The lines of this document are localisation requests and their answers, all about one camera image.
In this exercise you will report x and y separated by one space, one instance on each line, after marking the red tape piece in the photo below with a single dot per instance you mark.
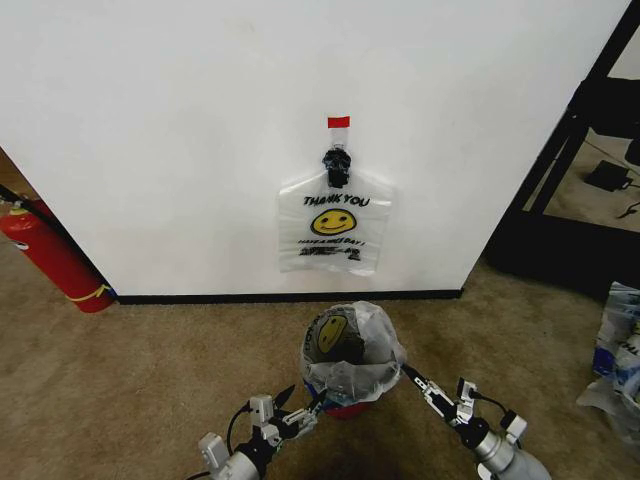
339 122

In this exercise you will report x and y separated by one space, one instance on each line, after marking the black metal shelf frame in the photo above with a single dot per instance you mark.
545 235

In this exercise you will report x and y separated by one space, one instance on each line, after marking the pile of plastic bags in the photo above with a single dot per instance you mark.
617 360

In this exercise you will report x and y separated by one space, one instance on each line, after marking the black baseboard strip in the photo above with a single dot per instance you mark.
280 298

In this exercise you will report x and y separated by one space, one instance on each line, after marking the black power adapter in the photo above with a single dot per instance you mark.
606 175

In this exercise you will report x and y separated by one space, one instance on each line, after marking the red fire extinguisher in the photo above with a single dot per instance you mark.
55 255

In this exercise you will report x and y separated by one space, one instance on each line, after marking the black wall hook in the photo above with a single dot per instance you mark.
336 162

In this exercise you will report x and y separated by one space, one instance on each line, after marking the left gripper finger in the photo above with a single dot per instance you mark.
307 412
286 397

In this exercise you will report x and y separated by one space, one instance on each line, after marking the red trash bin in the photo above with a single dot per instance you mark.
347 412

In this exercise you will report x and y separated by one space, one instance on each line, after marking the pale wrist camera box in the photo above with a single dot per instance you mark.
466 390
261 410

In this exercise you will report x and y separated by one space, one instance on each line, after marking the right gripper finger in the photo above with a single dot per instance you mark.
429 388
434 406

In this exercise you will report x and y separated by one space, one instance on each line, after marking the clear smiley thank-you garbage bag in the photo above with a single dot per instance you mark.
300 235

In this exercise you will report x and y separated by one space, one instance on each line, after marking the clear smiley bin liner bag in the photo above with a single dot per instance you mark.
380 335

